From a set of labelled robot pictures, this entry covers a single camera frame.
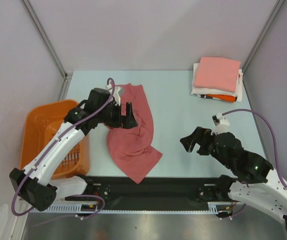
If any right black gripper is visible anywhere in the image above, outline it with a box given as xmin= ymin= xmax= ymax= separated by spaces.
xmin=179 ymin=126 xmax=232 ymax=169

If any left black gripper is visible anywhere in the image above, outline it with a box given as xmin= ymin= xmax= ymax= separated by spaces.
xmin=96 ymin=101 xmax=137 ymax=129

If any red t shirt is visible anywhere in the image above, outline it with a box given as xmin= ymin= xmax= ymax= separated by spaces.
xmin=106 ymin=83 xmax=163 ymax=184

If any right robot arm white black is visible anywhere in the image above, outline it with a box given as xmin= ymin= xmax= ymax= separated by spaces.
xmin=180 ymin=126 xmax=287 ymax=231

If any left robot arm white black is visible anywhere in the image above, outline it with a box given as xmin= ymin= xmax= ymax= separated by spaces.
xmin=9 ymin=84 xmax=138 ymax=216

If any folded orange white t shirt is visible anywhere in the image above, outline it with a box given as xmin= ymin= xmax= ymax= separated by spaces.
xmin=198 ymin=94 xmax=238 ymax=103

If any folded pink t shirt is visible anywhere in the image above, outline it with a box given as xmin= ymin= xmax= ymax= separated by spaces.
xmin=193 ymin=56 xmax=241 ymax=93

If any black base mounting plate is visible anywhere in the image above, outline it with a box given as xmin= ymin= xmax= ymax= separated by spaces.
xmin=66 ymin=175 xmax=237 ymax=212

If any orange plastic laundry basket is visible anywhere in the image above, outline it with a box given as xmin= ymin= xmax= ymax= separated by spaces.
xmin=19 ymin=99 xmax=91 ymax=180

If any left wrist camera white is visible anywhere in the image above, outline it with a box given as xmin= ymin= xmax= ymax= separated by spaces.
xmin=106 ymin=84 xmax=125 ymax=106

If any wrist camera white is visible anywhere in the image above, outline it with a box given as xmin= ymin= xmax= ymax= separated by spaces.
xmin=106 ymin=84 xmax=125 ymax=106
xmin=212 ymin=112 xmax=230 ymax=135

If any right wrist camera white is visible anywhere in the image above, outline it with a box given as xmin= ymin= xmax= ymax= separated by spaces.
xmin=212 ymin=112 xmax=230 ymax=135

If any left aluminium frame post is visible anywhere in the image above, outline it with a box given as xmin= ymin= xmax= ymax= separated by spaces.
xmin=20 ymin=0 xmax=68 ymax=79

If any aluminium frame post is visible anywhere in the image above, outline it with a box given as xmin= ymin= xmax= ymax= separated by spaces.
xmin=20 ymin=0 xmax=68 ymax=79
xmin=240 ymin=0 xmax=286 ymax=72

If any white slotted cable duct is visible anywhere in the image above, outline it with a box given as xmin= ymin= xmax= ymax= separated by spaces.
xmin=30 ymin=201 xmax=232 ymax=215

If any right aluminium frame post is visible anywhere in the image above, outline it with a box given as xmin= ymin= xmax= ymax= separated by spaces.
xmin=240 ymin=0 xmax=286 ymax=72

